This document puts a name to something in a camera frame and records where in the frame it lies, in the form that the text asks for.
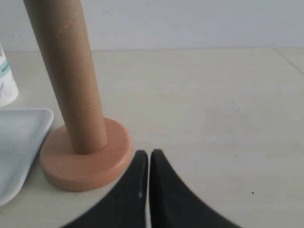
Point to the white plastic tray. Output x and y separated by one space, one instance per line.
22 132

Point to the wooden paper towel holder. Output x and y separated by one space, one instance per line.
70 171

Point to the white printed paper towel roll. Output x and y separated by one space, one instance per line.
8 87

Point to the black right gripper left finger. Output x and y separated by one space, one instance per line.
124 206

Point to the brown cardboard tube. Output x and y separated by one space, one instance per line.
60 30

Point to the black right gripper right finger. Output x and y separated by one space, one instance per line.
173 204

